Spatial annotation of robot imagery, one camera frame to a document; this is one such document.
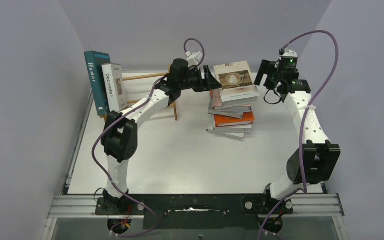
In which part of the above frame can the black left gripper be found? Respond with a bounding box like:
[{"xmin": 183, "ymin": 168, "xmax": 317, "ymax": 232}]
[{"xmin": 179, "ymin": 65, "xmax": 221, "ymax": 93}]

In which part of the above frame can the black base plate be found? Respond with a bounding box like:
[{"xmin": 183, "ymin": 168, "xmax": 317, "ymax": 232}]
[{"xmin": 95, "ymin": 193, "xmax": 294, "ymax": 233}]

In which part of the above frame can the orange book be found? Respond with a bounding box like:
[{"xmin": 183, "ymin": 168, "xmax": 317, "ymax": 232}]
[{"xmin": 210, "ymin": 108, "xmax": 255, "ymax": 127}]

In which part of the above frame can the wooden book rack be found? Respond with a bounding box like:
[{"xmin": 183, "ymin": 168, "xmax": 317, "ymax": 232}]
[{"xmin": 102, "ymin": 64, "xmax": 179, "ymax": 122}]

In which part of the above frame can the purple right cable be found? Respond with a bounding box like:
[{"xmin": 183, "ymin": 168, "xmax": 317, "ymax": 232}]
[{"xmin": 257, "ymin": 29, "xmax": 340, "ymax": 240}]

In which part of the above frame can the white Afternoon tea book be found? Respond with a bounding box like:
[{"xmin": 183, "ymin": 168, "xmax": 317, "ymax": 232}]
[{"xmin": 213, "ymin": 60, "xmax": 260, "ymax": 108}]

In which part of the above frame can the purple cable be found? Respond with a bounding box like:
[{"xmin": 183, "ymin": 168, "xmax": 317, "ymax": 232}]
[
  {"xmin": 257, "ymin": 29, "xmax": 340, "ymax": 240},
  {"xmin": 91, "ymin": 38, "xmax": 206, "ymax": 239}
]

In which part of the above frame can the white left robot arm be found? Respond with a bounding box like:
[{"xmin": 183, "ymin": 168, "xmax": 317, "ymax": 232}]
[{"xmin": 100, "ymin": 58, "xmax": 222, "ymax": 209}]

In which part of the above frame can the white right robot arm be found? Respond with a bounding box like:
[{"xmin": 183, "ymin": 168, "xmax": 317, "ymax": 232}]
[{"xmin": 254, "ymin": 56, "xmax": 341, "ymax": 214}]

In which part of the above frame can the pink book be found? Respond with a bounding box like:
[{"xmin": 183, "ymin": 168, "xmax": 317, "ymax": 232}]
[{"xmin": 209, "ymin": 90, "xmax": 252, "ymax": 112}]

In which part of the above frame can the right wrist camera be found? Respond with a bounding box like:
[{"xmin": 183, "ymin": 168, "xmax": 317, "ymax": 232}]
[{"xmin": 279, "ymin": 48, "xmax": 298, "ymax": 59}]

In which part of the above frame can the bottom grey book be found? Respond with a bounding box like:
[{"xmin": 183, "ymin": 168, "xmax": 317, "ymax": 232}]
[{"xmin": 206, "ymin": 125, "xmax": 252, "ymax": 140}]

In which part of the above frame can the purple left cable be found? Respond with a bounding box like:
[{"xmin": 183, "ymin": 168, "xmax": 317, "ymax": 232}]
[{"xmin": 91, "ymin": 38, "xmax": 206, "ymax": 239}]

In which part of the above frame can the white Decorate Furniture book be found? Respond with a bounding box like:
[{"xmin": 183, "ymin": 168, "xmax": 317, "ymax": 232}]
[{"xmin": 101, "ymin": 63, "xmax": 128, "ymax": 112}]

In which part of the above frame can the teal Humor book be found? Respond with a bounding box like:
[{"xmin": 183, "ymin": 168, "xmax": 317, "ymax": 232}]
[{"xmin": 84, "ymin": 50, "xmax": 111, "ymax": 117}]

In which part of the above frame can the grey book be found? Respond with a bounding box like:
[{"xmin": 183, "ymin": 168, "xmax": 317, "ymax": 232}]
[
  {"xmin": 208, "ymin": 107, "xmax": 244, "ymax": 119},
  {"xmin": 206, "ymin": 125, "xmax": 252, "ymax": 140}
]

